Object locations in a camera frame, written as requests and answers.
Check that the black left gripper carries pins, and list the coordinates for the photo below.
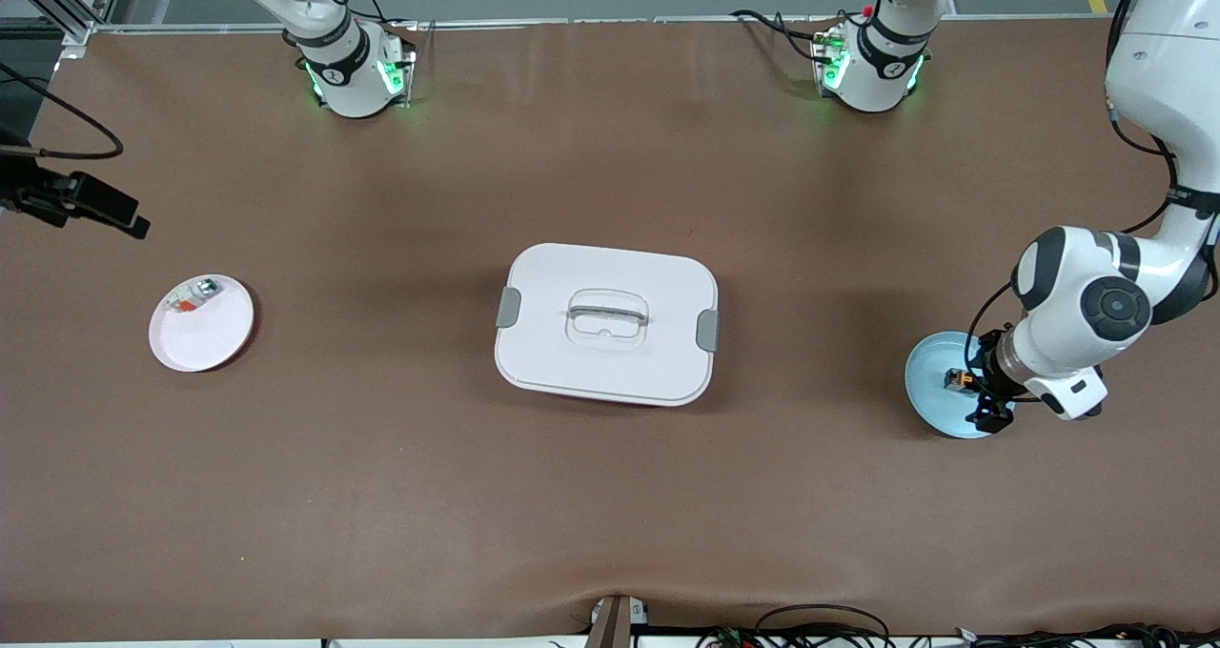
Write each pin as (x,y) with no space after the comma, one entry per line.
(986,377)

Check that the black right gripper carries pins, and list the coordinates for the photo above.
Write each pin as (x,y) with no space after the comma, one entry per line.
(40,196)

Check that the orange black push-button switch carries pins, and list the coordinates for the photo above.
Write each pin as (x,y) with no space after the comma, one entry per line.
(956,379)

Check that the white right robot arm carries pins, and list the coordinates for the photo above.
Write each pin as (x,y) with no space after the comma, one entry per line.
(348,67)

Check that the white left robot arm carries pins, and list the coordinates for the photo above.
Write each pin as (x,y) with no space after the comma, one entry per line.
(1087,305)

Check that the white lidded plastic box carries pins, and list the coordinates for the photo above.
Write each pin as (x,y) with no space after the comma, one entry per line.
(606,324)

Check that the light blue round plate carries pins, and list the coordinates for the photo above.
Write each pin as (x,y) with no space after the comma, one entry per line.
(929,381)

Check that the silver orange small part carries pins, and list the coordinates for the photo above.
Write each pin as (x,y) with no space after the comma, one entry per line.
(191,295)

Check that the pale pink round plate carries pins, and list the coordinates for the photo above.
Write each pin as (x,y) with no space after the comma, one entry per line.
(201,338)

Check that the metal table edge strip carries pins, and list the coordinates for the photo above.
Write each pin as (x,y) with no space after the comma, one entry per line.
(620,21)

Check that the grey table edge bracket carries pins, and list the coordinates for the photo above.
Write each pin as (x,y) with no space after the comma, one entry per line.
(610,624)

